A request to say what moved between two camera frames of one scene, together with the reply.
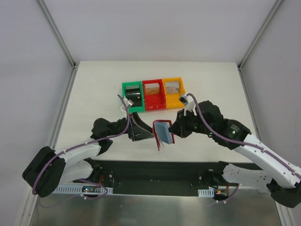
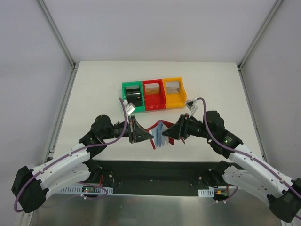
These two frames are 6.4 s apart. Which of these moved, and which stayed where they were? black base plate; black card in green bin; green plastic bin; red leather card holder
Moved: red leather card holder
Stayed: black card in green bin; black base plate; green plastic bin
